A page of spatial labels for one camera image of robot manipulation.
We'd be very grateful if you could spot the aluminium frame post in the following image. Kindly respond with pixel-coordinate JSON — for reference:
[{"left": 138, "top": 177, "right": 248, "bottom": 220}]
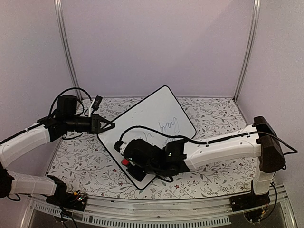
[
  {"left": 233, "top": 0, "right": 261, "bottom": 103},
  {"left": 54, "top": 0, "right": 79, "bottom": 87}
]

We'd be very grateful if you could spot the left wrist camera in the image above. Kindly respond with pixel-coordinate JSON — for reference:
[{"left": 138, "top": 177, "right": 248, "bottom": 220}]
[{"left": 87, "top": 95, "right": 103, "bottom": 117}]

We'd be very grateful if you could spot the front aluminium rail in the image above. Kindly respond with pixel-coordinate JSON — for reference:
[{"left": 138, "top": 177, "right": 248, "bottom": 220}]
[{"left": 21, "top": 185, "right": 299, "bottom": 228}]

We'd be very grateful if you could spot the red whiteboard eraser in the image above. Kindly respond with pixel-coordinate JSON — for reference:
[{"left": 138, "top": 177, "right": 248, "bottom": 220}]
[{"left": 121, "top": 159, "right": 130, "bottom": 167}]

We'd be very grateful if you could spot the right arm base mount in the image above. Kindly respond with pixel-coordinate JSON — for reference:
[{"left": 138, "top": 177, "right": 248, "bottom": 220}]
[{"left": 229, "top": 191, "right": 270, "bottom": 212}]

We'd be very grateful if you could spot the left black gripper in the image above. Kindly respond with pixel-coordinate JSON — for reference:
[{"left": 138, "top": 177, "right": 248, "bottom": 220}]
[{"left": 66, "top": 114, "right": 115, "bottom": 134}]

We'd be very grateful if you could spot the white whiteboard with black frame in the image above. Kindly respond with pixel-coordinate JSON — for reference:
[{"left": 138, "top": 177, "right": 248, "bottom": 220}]
[{"left": 98, "top": 85, "right": 196, "bottom": 190}]

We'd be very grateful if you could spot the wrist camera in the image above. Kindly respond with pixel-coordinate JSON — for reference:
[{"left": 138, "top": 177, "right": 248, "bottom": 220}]
[
  {"left": 114, "top": 141, "right": 127, "bottom": 154},
  {"left": 87, "top": 95, "right": 103, "bottom": 117}
]

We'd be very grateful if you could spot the left aluminium frame post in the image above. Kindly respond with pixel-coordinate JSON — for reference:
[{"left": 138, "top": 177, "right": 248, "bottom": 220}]
[{"left": 54, "top": 0, "right": 79, "bottom": 87}]

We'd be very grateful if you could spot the right aluminium frame post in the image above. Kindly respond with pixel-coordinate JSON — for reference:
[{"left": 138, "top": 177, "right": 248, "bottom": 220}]
[{"left": 233, "top": 0, "right": 261, "bottom": 103}]

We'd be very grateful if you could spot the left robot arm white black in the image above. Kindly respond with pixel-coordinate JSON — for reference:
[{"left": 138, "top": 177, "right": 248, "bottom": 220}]
[{"left": 0, "top": 88, "right": 115, "bottom": 206}]

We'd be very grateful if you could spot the floral patterned table mat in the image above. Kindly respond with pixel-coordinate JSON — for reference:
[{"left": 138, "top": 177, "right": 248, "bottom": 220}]
[{"left": 46, "top": 96, "right": 275, "bottom": 200}]

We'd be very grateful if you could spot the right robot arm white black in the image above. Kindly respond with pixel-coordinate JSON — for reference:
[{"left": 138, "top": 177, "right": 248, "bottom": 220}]
[{"left": 114, "top": 116, "right": 298, "bottom": 207}]

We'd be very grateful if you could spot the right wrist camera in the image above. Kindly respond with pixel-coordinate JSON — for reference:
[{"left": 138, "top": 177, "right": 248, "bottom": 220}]
[{"left": 114, "top": 141, "right": 127, "bottom": 154}]

